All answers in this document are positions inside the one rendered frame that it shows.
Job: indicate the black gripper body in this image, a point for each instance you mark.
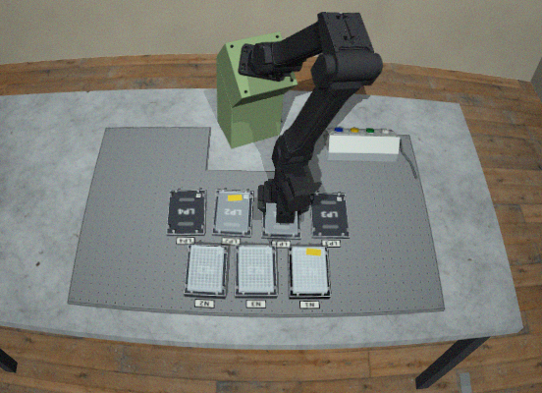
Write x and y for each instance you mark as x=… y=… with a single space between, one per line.
x=264 y=191

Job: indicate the white operator button panel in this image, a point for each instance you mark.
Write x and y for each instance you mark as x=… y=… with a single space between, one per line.
x=363 y=145

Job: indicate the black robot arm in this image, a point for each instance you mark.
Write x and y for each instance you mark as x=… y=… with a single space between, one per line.
x=352 y=61

